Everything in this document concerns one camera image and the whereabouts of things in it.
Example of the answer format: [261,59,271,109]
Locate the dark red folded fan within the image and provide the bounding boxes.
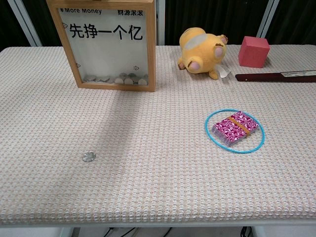
[235,70,316,83]

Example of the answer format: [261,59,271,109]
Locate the orange rubber band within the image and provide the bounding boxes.
[227,116,252,138]

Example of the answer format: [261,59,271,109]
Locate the wooden glass coin box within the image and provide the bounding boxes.
[45,0,157,93]

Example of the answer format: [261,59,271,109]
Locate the white table frame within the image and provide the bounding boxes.
[0,220,316,237]

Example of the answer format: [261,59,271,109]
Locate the silver coin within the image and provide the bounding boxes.
[82,151,97,163]

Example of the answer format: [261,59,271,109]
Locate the white frame pole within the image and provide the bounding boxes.
[256,0,281,45]
[7,0,43,47]
[156,0,165,46]

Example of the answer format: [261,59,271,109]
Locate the pink patterned card deck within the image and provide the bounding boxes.
[211,111,260,148]

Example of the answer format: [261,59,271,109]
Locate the black pleated curtain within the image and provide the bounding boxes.
[22,0,62,47]
[265,0,316,45]
[164,0,271,46]
[0,0,32,51]

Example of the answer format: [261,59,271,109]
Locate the beige woven tablecloth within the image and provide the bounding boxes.
[0,44,316,226]

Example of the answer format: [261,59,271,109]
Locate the blue ring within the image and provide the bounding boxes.
[204,108,267,154]

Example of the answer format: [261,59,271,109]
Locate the red cube block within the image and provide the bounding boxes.
[238,36,271,69]

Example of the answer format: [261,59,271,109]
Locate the yellow plush toy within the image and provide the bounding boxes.
[177,27,232,81]

